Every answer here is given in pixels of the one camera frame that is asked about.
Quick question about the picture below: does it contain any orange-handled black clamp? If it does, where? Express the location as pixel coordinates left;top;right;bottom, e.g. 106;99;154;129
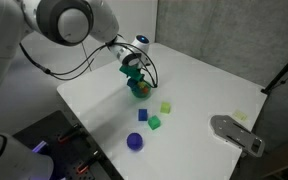
57;122;84;145
75;150;102;175

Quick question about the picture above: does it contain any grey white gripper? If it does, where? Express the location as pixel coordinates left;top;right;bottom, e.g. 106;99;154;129
118;53;151;83

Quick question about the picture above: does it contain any green toy block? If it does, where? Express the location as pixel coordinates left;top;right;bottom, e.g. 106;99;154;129
147;115;162;131

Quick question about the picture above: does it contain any black stand pole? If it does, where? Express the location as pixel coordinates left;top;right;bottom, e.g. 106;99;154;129
260;44;288;95

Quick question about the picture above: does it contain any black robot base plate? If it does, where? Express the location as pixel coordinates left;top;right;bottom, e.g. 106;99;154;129
12;109;125;180

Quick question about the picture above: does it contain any yellow sticky note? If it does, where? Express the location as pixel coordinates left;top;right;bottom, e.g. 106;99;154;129
232;109;249;122

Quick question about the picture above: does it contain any grey metal mounting plate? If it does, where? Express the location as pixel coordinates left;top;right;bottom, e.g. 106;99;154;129
209;114;266;159

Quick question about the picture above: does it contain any green plastic bowl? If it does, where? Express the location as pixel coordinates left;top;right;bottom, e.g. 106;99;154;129
131;79;153;100

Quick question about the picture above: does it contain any blue toy block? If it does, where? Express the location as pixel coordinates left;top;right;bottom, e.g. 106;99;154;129
137;108;149;122
126;78;139;90

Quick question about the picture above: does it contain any blue bowl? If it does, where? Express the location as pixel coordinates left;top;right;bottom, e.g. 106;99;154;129
126;132;144;152

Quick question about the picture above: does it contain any black cable bundle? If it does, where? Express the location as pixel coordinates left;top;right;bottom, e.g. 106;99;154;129
18;32;160;89

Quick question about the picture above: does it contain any yellow-green toy block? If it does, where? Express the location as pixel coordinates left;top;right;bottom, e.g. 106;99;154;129
159;101;172;115

